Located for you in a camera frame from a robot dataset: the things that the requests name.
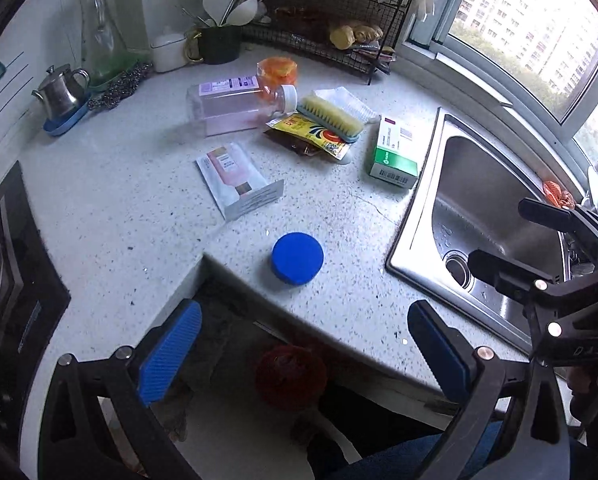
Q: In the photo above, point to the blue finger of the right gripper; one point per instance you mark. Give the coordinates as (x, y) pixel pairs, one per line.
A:
(581, 224)
(512, 278)

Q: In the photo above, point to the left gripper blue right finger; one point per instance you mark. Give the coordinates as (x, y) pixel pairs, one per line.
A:
(445, 349)

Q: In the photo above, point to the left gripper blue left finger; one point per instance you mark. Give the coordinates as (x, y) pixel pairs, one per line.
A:
(164, 349)

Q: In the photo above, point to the white green medicine box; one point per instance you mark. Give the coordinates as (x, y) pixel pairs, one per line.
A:
(396, 158)

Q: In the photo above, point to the blue round lid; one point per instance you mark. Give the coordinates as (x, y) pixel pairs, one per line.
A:
(296, 258)

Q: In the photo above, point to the pink white sachet packet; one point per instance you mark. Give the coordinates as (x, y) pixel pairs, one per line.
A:
(235, 184)

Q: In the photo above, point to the yellow bristle scrub brush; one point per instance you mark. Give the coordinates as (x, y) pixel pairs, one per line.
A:
(333, 118)

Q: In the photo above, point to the dark red sauce packet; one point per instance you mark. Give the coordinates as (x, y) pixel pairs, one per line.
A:
(292, 143)

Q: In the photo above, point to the clear plastic pink-label bottle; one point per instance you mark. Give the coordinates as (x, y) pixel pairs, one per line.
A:
(236, 104)

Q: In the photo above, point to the yellow yeast packet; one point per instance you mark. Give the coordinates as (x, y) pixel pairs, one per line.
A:
(303, 128)

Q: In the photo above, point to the orange plastic jar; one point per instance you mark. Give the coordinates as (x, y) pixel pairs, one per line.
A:
(277, 70)

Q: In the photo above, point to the person's right hand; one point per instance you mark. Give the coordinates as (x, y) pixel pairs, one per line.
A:
(583, 384)

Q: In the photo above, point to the orange scrubber by sink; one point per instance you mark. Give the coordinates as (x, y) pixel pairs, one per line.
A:
(558, 196)

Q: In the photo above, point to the stainless steel sink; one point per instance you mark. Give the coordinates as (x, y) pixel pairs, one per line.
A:
(466, 198)

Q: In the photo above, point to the black gas stove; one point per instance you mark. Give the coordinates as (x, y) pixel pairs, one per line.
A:
(32, 296)

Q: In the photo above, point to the white folded cloth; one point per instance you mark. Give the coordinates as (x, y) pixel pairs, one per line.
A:
(341, 97)

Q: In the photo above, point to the blue saucer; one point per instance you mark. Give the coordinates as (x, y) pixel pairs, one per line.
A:
(55, 129)

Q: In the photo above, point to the steel wool scrubber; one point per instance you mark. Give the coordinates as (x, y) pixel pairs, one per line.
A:
(124, 86)

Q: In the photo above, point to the stainless steel teapot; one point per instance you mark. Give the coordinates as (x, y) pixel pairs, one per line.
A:
(63, 91)

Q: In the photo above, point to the ginger root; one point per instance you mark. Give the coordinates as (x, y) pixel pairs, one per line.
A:
(346, 35)

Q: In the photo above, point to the green shallow dish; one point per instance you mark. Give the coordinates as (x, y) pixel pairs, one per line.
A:
(130, 60)

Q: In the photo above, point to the white lidded sugar jar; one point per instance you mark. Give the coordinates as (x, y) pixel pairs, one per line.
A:
(168, 52)

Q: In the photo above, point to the glass carafe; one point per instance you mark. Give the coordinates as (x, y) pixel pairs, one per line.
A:
(102, 45)

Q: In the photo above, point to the dark green utensil mug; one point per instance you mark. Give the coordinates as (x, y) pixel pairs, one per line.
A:
(213, 45)

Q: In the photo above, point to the black wire shelf rack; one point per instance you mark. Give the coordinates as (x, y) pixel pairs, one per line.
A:
(304, 27)

